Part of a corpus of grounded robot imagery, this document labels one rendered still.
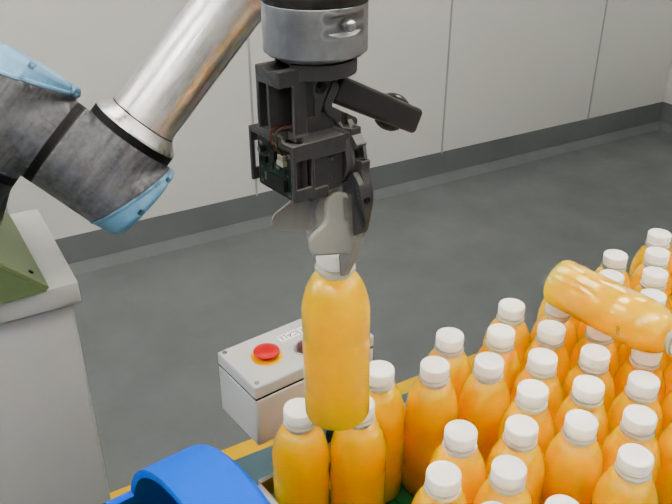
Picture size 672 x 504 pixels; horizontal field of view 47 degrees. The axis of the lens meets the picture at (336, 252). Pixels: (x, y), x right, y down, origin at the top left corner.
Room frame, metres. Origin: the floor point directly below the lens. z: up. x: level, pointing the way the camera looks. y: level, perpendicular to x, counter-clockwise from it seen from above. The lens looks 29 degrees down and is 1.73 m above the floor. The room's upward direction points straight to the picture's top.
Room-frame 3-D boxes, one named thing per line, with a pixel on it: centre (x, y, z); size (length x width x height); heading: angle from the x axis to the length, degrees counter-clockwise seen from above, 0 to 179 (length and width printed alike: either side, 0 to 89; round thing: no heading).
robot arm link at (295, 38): (0.66, 0.02, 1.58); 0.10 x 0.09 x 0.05; 37
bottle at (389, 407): (0.81, -0.06, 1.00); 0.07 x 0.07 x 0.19
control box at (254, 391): (0.88, 0.05, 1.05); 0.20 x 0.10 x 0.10; 127
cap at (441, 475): (0.62, -0.12, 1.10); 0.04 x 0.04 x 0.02
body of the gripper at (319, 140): (0.65, 0.02, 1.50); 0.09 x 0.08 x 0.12; 127
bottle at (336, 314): (0.67, 0.00, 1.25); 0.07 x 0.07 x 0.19
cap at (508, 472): (0.63, -0.19, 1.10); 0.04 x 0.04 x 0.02
